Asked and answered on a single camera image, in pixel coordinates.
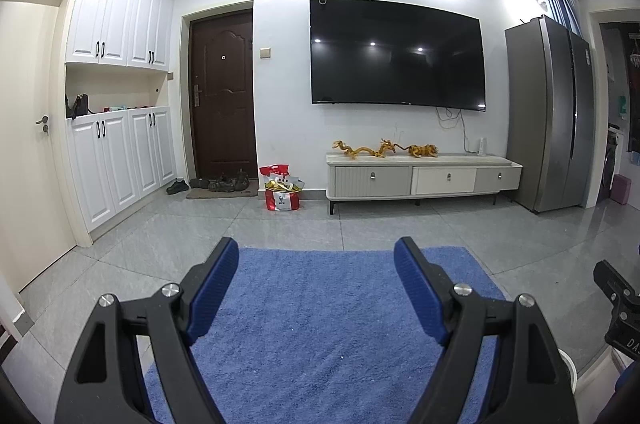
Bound blue carpet rug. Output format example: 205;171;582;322
143;245;509;424

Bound shoes on door mat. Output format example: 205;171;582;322
189;169;250;193

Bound white grey TV console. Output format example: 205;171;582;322
326;152;523;205

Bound white lower shoe cabinet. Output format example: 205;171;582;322
66;106;177;232

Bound stainless steel refrigerator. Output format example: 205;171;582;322
506;15;594;214

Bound brown door mat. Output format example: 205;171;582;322
185;179;260;201

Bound red white gift bag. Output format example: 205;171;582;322
259;164;305;211

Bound wall light switch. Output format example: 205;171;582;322
259;46;272;58

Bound cream interior door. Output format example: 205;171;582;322
1;0;75;294

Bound dark brown entrance door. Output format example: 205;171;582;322
189;10;258;179

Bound golden tiger ornament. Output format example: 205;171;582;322
405;144;438;158

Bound black shoe on floor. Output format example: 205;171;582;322
166;179;190;195

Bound clear bottle on console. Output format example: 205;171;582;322
477;137;487;155

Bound black handbag on cabinet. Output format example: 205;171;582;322
65;94;91;119

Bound white upper wall cabinet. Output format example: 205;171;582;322
66;0;174;72

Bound golden dragon ornament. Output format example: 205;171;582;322
332;139;398;159

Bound large wall-mounted black television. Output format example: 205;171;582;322
309;0;486;112

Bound blue striped curtain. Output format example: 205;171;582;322
547;0;582;37

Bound white cables under television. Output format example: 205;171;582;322
434;104;480;155

